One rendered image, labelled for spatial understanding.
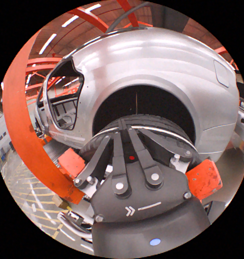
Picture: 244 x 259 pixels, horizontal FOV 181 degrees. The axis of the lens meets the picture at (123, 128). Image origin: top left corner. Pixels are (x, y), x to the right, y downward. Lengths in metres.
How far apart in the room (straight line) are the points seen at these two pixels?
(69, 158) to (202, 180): 0.37
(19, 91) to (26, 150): 0.28
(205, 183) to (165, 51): 0.49
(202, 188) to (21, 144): 0.62
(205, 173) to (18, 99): 0.68
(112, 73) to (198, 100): 0.47
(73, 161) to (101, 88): 0.39
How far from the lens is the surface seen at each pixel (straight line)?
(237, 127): 2.52
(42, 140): 2.50
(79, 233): 0.31
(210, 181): 0.19
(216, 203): 1.43
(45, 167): 0.55
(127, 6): 2.19
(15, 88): 0.52
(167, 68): 0.42
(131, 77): 0.41
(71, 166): 0.29
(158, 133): 0.20
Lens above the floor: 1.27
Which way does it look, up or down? 26 degrees down
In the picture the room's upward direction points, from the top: 7 degrees counter-clockwise
